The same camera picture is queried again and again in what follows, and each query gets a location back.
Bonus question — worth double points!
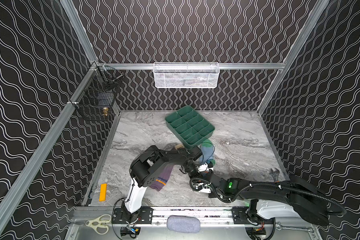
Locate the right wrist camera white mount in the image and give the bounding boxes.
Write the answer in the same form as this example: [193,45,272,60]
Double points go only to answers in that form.
[194,183,212,194]

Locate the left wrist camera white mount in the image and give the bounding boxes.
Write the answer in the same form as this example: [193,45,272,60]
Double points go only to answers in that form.
[198,163,214,173]

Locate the adjustable wrench orange handle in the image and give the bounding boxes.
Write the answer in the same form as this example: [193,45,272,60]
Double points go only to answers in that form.
[270,168,280,183]

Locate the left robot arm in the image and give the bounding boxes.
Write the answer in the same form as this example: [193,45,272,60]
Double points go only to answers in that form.
[123,145,202,214]

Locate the blue sock orange cuff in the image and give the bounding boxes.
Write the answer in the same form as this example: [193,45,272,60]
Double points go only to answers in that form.
[198,139,216,167]

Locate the scissors cream handles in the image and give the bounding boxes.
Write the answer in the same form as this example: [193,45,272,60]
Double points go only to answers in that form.
[85,214,112,235]

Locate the silver combination wrench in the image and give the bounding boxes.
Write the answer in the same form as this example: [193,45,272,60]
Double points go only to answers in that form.
[275,222,314,233]

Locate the green compartment tray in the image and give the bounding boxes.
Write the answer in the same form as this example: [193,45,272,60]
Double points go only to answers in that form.
[165,106,216,149]

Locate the white wire basket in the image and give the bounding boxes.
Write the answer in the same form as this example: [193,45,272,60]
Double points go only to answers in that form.
[153,62,220,89]

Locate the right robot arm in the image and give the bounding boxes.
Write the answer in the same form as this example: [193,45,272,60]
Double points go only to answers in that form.
[190,171,347,226]

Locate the front aluminium rail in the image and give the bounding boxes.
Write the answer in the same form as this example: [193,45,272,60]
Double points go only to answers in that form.
[73,206,314,227]

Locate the grey cloth pad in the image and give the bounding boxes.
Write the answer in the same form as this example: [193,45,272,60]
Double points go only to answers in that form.
[167,216,201,234]

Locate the yellow block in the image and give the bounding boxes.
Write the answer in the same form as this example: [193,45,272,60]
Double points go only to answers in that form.
[99,184,108,202]

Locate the black wire basket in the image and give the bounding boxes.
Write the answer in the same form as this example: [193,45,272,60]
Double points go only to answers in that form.
[73,67,125,123]

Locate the brass padlock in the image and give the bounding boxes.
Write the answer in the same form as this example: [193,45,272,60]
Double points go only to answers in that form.
[103,107,109,117]

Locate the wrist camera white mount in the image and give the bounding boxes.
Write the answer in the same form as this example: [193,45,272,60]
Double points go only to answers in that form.
[194,183,212,194]
[198,163,214,173]

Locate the aluminium frame profile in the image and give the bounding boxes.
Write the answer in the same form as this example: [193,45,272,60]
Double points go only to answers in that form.
[61,0,98,63]

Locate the purple sock tan toe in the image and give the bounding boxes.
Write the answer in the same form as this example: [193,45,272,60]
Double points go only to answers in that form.
[149,143,185,192]

